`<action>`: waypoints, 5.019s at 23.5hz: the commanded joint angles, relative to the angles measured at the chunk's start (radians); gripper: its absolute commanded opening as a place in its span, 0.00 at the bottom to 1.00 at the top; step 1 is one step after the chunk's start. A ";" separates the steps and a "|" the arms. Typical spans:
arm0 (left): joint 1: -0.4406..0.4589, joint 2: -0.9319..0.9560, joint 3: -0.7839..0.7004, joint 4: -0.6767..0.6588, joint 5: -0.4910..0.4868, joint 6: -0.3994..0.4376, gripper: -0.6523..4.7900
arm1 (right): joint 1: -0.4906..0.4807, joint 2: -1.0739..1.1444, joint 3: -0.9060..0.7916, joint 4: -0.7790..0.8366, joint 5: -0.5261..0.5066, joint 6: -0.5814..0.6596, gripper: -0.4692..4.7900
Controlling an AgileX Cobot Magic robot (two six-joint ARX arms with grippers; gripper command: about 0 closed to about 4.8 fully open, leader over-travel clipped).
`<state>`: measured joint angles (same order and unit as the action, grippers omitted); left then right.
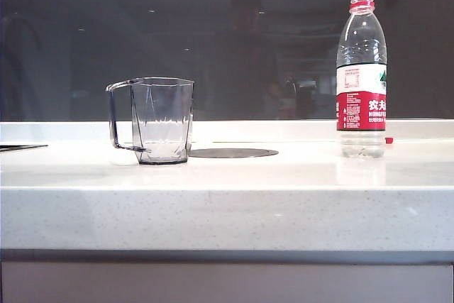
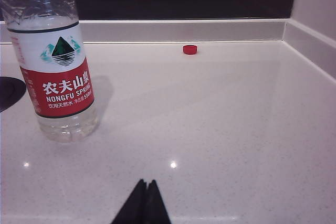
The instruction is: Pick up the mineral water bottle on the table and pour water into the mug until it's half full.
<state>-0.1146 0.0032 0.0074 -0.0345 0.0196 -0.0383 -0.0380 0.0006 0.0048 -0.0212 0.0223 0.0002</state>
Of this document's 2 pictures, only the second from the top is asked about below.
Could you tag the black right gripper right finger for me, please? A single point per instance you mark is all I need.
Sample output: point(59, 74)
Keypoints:
point(156, 208)

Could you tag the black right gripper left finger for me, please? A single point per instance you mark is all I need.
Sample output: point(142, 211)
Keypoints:
point(132, 208)

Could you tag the Nongfu Spring water bottle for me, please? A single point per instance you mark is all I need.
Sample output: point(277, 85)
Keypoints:
point(52, 77)

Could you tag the red bottle cap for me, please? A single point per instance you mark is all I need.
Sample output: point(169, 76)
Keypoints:
point(190, 50)

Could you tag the black round flat disc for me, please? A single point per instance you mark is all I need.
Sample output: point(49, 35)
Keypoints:
point(10, 93)

